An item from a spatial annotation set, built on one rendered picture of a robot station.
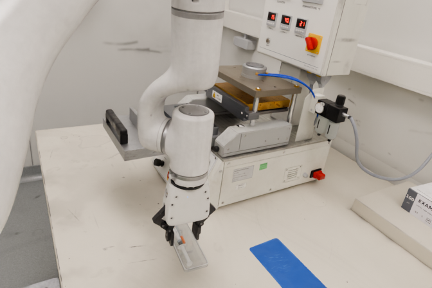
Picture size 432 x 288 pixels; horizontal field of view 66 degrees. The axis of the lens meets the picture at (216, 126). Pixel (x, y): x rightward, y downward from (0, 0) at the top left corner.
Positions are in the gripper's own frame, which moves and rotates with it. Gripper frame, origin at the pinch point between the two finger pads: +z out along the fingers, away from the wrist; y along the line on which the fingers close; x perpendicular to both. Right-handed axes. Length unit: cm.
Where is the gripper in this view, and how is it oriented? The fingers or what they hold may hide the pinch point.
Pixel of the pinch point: (183, 233)
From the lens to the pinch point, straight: 83.2
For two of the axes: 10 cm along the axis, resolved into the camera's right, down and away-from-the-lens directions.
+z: -1.1, 9.1, 4.0
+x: -4.1, -4.1, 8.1
